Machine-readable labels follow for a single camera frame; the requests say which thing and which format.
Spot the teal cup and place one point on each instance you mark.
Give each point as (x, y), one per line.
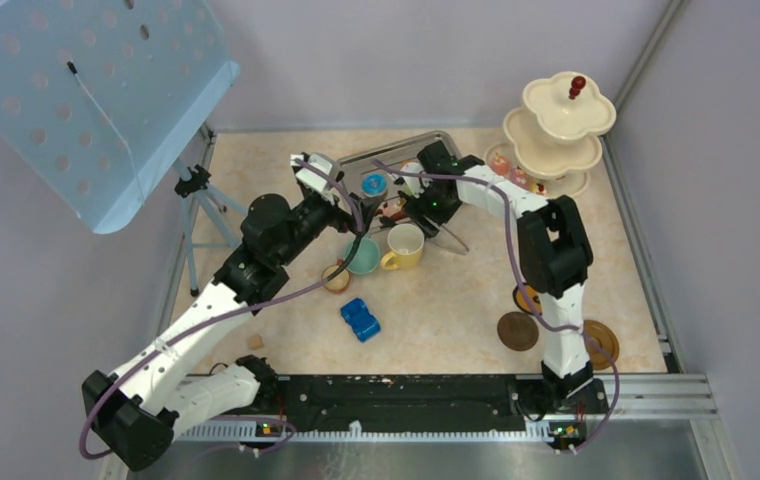
(366, 258)

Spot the black yellow smiley coaster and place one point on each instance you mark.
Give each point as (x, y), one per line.
(527, 300)

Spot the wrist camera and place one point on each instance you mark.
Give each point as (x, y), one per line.
(315, 173)
(412, 182)

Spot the black-tipped metal tongs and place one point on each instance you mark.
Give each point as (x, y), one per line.
(453, 238)

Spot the small wooden block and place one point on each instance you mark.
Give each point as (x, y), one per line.
(255, 342)

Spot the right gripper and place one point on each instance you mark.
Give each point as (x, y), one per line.
(419, 204)

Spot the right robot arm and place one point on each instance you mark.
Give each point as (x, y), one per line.
(548, 247)

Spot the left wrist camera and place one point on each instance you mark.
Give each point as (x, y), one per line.
(315, 173)

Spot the blue frosted donut toy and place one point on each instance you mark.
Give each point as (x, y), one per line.
(374, 185)

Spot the pink swirl roll cake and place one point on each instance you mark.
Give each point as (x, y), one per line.
(520, 178)

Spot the dark brown round coaster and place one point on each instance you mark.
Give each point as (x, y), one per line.
(517, 331)

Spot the pink strawberry cake slice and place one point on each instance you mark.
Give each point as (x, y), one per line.
(393, 209)

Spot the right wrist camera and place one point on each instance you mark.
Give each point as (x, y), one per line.
(412, 182)

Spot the light brown wooden coaster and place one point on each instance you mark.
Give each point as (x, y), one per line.
(603, 345)

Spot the blue toy car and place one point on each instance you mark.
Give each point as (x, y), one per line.
(359, 318)

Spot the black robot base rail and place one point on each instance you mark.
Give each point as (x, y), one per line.
(421, 403)

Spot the pink dome cupcake toy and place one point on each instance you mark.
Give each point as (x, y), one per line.
(499, 164)

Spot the cream three-tier dessert stand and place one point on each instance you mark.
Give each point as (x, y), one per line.
(554, 135)

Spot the stainless steel tray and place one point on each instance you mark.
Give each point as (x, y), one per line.
(357, 166)

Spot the yellow mug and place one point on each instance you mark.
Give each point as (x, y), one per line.
(406, 245)

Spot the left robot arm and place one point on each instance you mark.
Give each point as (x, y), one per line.
(139, 409)

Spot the blue perforated music stand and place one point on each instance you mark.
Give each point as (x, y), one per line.
(100, 98)

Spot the yellow cake slice toy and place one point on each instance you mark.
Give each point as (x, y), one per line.
(540, 188)

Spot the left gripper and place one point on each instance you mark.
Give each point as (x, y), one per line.
(342, 220)

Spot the small brown teacup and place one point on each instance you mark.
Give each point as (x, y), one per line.
(336, 279)

